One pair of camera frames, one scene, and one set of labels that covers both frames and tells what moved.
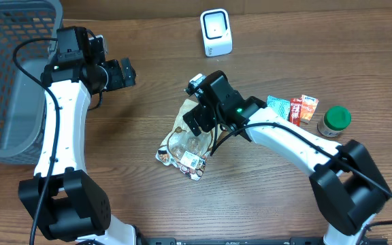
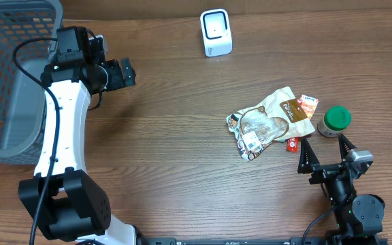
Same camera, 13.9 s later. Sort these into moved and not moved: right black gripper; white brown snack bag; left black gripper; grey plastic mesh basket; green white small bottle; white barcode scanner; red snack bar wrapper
Moved: red snack bar wrapper; white brown snack bag; right black gripper
Not moved: white barcode scanner; green white small bottle; grey plastic mesh basket; left black gripper
